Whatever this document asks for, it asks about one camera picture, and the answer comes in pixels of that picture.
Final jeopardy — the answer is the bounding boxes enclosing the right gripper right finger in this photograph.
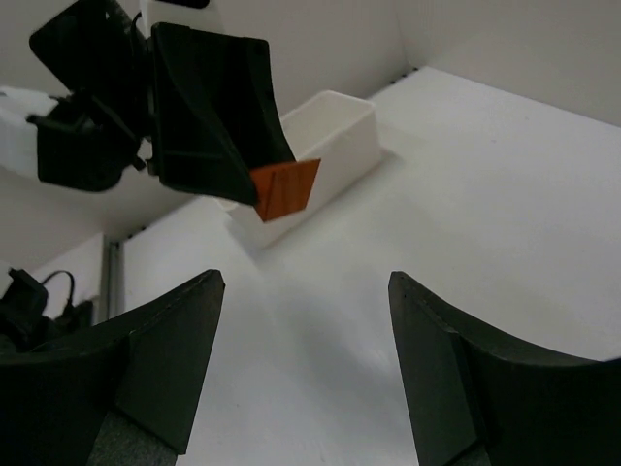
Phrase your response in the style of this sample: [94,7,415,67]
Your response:
[388,272,620,465]

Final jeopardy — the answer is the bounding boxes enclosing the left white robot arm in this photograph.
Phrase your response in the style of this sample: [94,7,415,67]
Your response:
[1,1,295,206]

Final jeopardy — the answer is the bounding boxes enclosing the white plastic bin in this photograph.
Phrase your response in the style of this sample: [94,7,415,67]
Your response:
[218,90,381,248]

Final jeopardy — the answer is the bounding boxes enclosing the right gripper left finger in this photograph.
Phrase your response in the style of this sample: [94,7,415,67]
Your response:
[1,269,225,465]

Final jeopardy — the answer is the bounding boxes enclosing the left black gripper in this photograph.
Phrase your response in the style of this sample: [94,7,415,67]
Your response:
[27,1,257,205]

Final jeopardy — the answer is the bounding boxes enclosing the left aluminium rail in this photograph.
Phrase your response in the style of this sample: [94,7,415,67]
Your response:
[98,236,125,323]

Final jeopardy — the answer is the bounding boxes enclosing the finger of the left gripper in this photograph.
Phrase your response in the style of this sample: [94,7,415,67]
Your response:
[193,31,295,170]

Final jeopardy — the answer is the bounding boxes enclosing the orange triangular wood block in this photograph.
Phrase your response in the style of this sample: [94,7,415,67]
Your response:
[250,159,321,222]

